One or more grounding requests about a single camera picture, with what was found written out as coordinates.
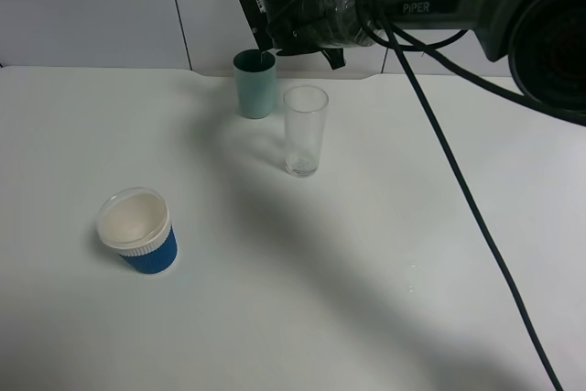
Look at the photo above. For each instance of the tall clear glass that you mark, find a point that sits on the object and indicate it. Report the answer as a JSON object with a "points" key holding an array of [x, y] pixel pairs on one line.
{"points": [[306, 109]]}

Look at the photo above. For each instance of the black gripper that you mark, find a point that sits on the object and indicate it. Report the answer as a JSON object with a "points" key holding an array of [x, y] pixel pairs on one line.
{"points": [[307, 26]]}

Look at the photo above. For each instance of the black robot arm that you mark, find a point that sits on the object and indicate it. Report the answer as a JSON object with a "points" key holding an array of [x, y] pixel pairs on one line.
{"points": [[543, 41]]}

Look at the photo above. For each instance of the teal plastic cup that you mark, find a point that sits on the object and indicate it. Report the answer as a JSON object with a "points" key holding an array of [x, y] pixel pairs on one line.
{"points": [[256, 83]]}

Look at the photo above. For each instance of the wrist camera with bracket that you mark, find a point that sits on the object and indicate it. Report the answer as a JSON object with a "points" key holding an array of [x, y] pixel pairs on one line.
{"points": [[255, 14]]}

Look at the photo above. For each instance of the blue and white cup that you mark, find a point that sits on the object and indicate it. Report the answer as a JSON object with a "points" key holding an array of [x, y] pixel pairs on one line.
{"points": [[136, 225]]}

